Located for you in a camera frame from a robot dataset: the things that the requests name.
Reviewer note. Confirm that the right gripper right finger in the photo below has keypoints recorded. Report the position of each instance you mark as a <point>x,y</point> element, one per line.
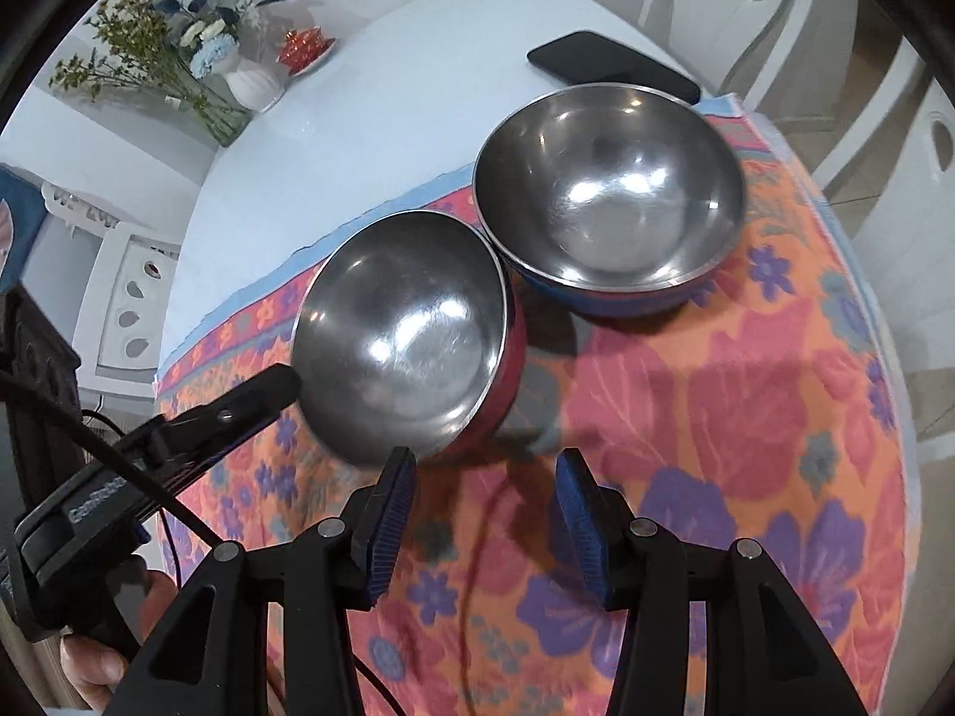
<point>765,654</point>

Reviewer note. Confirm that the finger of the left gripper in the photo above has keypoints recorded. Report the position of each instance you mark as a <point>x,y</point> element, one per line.
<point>207,433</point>

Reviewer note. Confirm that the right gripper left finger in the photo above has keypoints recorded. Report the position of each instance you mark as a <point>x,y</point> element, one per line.
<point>208,654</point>

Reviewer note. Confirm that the red steel bowl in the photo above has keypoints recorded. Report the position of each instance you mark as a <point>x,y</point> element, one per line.
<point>409,336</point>

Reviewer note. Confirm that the blue steel bowl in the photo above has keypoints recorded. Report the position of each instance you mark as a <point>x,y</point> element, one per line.
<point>614,200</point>

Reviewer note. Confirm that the white chair far left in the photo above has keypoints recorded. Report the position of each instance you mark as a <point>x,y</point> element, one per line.
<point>122,313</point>

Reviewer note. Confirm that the white chair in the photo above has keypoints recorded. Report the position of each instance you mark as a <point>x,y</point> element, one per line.
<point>904,248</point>
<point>122,313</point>
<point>712,37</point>

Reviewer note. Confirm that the white ceramic vase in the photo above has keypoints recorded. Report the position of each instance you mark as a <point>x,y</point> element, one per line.
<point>253,85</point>

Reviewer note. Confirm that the glass vase with flowers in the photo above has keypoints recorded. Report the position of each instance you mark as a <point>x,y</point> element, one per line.
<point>163,49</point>

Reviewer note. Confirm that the red lidded cup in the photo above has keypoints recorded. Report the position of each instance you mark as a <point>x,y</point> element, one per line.
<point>304,50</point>

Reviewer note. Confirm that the white chair near right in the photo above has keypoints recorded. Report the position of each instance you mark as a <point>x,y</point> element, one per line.
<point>904,248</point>

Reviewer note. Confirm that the black smartphone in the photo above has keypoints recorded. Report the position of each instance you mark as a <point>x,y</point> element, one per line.
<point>585,57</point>

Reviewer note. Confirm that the white chair far right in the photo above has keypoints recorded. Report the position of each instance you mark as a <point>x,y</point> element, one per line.
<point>712,37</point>

